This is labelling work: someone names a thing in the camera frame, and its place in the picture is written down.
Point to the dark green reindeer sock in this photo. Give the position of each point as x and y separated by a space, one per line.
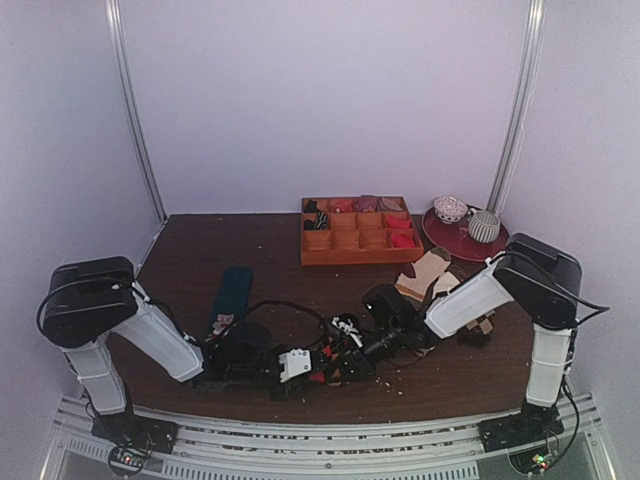
231 301

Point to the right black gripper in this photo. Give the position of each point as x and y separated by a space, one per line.
361 353

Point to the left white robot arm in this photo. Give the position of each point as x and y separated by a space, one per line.
89 300

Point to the red round plate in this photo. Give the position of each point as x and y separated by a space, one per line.
456 238

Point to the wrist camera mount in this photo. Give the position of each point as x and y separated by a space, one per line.
294 363
346 325

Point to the beige striped sock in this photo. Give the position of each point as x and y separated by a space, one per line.
426 270
447 281

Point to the right aluminium frame post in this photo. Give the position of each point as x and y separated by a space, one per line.
524 92

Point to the front aluminium rail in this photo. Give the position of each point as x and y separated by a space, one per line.
212 448

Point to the black white rolled sock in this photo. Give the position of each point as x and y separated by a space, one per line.
318 221

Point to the red rolled sock upper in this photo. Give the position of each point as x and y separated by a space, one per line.
394 222

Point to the red yellow argyle sock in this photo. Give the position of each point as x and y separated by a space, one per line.
329 350

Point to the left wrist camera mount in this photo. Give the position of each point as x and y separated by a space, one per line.
294 363

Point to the red rolled sock lower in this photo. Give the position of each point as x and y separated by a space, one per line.
402 240

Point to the white patterned bowl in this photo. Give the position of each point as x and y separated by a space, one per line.
449 209

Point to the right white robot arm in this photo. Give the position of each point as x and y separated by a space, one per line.
544 281

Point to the striped grey mug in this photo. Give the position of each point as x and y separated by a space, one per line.
483 226

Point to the red rolled sock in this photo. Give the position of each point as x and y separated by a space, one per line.
394 222
402 240

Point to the left aluminium frame post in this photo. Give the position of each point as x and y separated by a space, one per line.
117 35

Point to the aluminium frame post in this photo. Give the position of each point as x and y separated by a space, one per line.
117 35
524 92

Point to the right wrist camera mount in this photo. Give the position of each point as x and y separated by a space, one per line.
346 325

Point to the wooden compartment tray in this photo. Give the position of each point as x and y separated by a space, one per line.
357 233

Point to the brown beige argyle sock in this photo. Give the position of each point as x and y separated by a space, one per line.
478 332

